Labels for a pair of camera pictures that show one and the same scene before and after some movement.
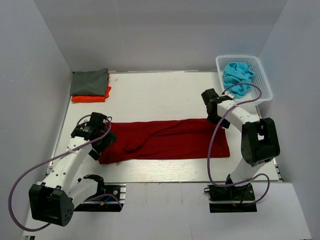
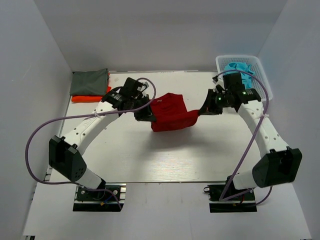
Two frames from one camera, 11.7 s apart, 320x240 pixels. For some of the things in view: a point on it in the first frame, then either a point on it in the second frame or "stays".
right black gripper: (225, 123) -> (208, 108)
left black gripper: (109, 139) -> (146, 115)
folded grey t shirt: (89, 82) stays
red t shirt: (166, 139) -> (170, 113)
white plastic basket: (260, 79) stays
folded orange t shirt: (91, 98) stays
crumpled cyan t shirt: (235, 73) stays
